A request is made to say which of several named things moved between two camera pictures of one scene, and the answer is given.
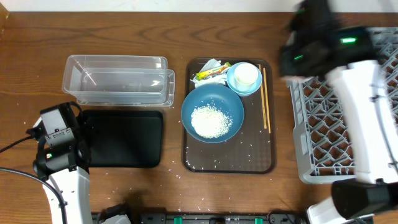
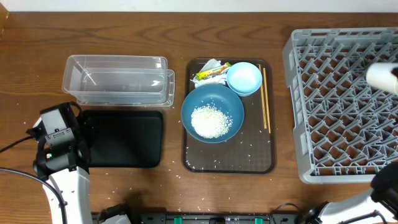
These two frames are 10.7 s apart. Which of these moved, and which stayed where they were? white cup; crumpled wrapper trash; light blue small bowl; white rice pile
Moved: white cup
Stayed: white rice pile; light blue small bowl; crumpled wrapper trash
